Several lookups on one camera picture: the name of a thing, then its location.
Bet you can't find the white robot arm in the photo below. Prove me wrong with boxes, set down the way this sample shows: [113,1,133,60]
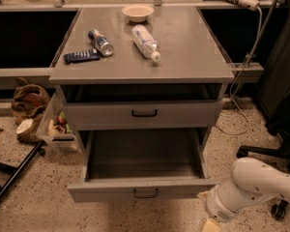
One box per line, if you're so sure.
[198,157,290,232]

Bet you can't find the grey bottom open drawer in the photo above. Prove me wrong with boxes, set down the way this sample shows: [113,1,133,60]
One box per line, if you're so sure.
[68,129,219,202]

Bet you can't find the grey middle drawer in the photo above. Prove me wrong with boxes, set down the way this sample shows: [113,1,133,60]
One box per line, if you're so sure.
[64,101,223,131]

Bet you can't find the grey drawer cabinet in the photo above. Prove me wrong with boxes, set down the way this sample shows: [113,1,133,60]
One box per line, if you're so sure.
[48,5,235,147]

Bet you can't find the black office chair base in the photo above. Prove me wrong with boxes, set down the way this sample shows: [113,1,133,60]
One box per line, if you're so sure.
[236,133,290,220]

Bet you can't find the clear plastic storage bin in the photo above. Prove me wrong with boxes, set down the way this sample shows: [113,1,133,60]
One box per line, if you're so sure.
[36,94,78,152]

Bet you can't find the clear plastic water bottle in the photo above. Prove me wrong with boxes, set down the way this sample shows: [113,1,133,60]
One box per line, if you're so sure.
[132,24,161,63]

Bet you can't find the silver blue drink can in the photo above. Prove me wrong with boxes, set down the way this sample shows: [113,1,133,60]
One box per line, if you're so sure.
[88,29,114,57]

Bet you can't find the dark blue snack bar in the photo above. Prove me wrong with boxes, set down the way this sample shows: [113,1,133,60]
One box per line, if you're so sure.
[64,48,100,64]

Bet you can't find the black stand leg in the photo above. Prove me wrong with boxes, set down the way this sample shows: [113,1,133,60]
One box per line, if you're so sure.
[0,142,45,200]

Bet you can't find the brown paper bag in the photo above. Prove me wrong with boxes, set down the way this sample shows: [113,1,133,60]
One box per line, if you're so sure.
[11,77,50,143]

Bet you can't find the beige bowl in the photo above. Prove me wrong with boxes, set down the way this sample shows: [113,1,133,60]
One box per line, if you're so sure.
[122,5,154,23]

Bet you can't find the white cable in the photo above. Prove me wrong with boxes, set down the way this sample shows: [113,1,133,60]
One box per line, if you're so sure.
[216,5,264,137]

